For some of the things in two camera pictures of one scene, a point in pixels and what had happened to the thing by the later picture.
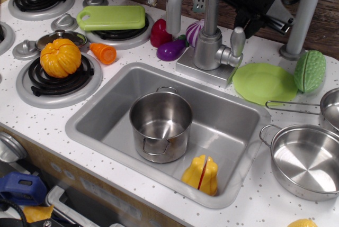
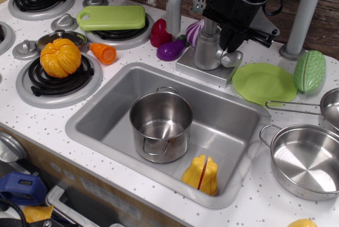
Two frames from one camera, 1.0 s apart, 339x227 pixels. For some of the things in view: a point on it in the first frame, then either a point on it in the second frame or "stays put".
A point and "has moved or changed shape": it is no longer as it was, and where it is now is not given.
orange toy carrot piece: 105,54 stays put
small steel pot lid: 80,40 stays put
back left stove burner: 41,2 stays put
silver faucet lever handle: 238,40 has moved or changed shape
